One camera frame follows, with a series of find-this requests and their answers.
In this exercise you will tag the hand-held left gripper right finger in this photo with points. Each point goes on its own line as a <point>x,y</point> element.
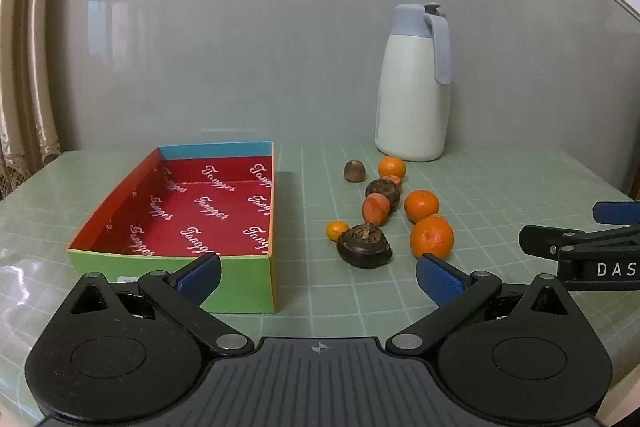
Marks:
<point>440,279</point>

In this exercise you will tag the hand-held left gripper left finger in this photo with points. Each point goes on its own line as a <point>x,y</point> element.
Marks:
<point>199,278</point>

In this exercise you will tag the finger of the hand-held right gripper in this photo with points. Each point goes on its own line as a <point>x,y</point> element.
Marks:
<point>617,213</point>
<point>550,239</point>

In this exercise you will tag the large orange tangerine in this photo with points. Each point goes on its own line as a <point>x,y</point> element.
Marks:
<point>431,237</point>

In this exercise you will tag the colourful cardboard box red inside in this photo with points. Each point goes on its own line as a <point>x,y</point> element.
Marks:
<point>200,207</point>

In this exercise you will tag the medium orange tangerine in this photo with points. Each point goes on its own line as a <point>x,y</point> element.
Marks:
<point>421,206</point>

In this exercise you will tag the large dark brown water chestnut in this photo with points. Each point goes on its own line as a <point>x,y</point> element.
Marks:
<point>364,247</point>

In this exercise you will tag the tiny orange tangerine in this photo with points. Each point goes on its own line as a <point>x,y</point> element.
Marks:
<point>336,231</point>

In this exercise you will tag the reddish orange tangerine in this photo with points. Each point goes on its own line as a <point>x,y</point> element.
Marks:
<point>376,210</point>

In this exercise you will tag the small orange fruit piece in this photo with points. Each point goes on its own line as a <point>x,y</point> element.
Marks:
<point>393,179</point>

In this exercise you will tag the round orange tangerine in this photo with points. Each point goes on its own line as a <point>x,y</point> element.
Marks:
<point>391,167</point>

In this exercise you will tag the small light brown water chestnut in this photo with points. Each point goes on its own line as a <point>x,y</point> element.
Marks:
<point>354,170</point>

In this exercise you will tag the white thermos jug grey lid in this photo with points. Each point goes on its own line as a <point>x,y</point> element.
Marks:
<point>412,97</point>

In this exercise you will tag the beige lace curtain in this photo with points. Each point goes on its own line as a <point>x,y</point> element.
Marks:
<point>22,57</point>

